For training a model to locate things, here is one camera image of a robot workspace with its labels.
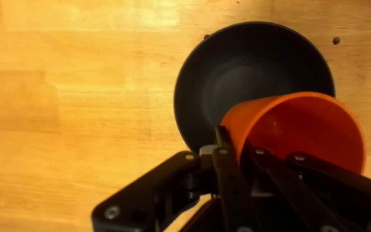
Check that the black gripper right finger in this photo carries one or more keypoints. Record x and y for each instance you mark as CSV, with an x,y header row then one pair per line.
x,y
322,198

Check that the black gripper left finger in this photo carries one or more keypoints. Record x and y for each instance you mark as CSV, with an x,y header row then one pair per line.
x,y
167,189

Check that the orange plastic cup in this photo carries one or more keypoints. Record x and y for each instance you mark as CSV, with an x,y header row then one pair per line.
x,y
305,124

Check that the black bowl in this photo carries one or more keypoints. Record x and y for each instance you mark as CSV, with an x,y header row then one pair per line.
x,y
237,73

